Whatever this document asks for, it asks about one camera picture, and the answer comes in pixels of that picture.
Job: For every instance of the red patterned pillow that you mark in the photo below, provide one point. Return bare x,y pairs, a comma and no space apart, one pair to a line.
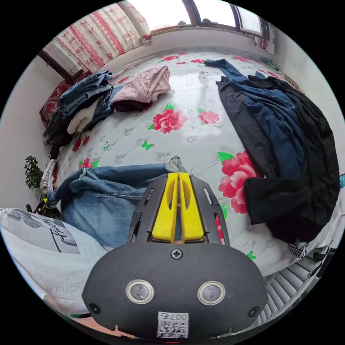
54,97

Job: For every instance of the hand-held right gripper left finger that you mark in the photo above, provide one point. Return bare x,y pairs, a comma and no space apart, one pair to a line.
163,215

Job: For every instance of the person's body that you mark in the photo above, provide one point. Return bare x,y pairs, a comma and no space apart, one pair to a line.
45,258

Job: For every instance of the light blue jeans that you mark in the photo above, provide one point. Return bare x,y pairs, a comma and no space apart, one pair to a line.
102,194

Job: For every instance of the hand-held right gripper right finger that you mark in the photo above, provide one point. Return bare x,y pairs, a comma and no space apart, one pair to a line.
192,215

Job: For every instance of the green plant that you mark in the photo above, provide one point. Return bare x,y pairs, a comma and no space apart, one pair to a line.
33,172

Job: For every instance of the window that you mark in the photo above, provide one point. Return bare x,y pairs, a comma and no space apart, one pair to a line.
167,12

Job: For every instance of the bed with floral sheet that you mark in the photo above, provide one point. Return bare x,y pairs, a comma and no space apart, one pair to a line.
188,129

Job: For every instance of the red patterned curtain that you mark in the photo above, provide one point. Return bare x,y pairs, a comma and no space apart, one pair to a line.
91,37

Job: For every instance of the pile of clothes with jeans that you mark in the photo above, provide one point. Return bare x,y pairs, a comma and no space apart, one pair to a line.
89,94

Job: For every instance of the pile of dark clothes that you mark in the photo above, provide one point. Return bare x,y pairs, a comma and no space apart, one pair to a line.
272,124

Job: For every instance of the white ribbed radiator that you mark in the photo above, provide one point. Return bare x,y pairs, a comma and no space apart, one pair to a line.
285,288

